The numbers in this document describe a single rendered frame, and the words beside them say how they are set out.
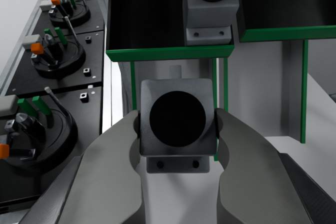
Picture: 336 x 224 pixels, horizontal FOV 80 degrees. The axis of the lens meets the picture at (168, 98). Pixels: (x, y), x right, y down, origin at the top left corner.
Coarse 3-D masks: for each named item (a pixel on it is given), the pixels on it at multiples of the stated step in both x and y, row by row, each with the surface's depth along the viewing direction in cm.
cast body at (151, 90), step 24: (144, 96) 12; (168, 96) 11; (192, 96) 11; (144, 120) 12; (168, 120) 11; (192, 120) 10; (144, 144) 11; (168, 144) 10; (192, 144) 11; (216, 144) 11; (168, 168) 14; (192, 168) 14
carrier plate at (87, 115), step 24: (48, 96) 49; (72, 96) 49; (96, 96) 48; (0, 120) 45; (96, 120) 44; (72, 144) 41; (0, 168) 38; (48, 168) 38; (0, 192) 35; (24, 192) 35
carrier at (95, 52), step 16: (48, 32) 56; (96, 32) 66; (48, 48) 54; (64, 48) 58; (80, 48) 58; (96, 48) 61; (32, 64) 54; (48, 64) 52; (64, 64) 53; (80, 64) 56; (96, 64) 56; (16, 80) 53; (32, 80) 53; (48, 80) 53; (64, 80) 52; (80, 80) 52; (96, 80) 52; (32, 96) 51
